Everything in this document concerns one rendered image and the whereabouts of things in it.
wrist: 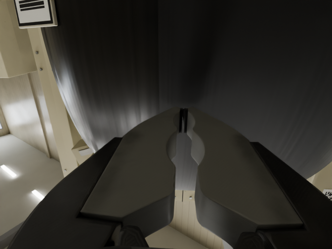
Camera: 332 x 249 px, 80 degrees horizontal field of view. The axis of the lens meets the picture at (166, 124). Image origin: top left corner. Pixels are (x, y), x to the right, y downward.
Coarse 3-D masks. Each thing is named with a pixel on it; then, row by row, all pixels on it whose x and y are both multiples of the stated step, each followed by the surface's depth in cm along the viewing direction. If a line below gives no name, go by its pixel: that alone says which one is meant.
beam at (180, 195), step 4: (176, 192) 77; (180, 192) 76; (184, 192) 76; (188, 192) 76; (192, 192) 76; (176, 196) 77; (180, 196) 77; (184, 196) 77; (188, 196) 77; (192, 196) 77; (180, 200) 78; (184, 200) 78; (188, 200) 78; (192, 200) 78
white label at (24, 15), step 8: (16, 0) 14; (24, 0) 13; (32, 0) 13; (40, 0) 13; (48, 0) 12; (16, 8) 14; (24, 8) 14; (32, 8) 13; (40, 8) 13; (48, 8) 12; (24, 16) 14; (32, 16) 13; (40, 16) 13; (48, 16) 13; (56, 16) 13; (24, 24) 14; (32, 24) 14; (40, 24) 13; (48, 24) 13; (56, 24) 13
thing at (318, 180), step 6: (324, 168) 39; (330, 168) 38; (318, 174) 39; (324, 174) 39; (330, 174) 39; (312, 180) 40; (318, 180) 40; (324, 180) 40; (330, 180) 40; (318, 186) 40; (324, 186) 40; (330, 186) 40
